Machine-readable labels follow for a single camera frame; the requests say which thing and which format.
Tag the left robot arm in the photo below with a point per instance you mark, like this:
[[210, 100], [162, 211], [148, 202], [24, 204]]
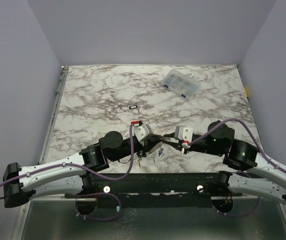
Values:
[[69, 175]]

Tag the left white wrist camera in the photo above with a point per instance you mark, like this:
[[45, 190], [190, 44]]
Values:
[[143, 132]]

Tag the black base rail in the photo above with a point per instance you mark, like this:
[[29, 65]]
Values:
[[157, 190]]

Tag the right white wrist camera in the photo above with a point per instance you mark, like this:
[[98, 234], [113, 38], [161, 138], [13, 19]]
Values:
[[183, 133]]

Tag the large metal keyring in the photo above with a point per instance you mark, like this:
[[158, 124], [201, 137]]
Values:
[[153, 155]]

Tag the clear plastic organizer box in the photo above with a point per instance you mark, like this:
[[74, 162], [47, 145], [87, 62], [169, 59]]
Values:
[[180, 84]]

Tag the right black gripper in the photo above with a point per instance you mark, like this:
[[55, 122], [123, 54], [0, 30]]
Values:
[[181, 144]]

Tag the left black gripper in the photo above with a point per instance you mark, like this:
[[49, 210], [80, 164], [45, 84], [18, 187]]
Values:
[[149, 144]]

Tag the left aluminium side rail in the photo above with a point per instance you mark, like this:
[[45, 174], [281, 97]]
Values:
[[54, 113]]

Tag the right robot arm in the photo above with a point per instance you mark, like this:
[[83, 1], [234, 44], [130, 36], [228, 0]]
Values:
[[256, 173]]

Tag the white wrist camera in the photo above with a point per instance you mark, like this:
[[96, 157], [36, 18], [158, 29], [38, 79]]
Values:
[[183, 133], [143, 132]]

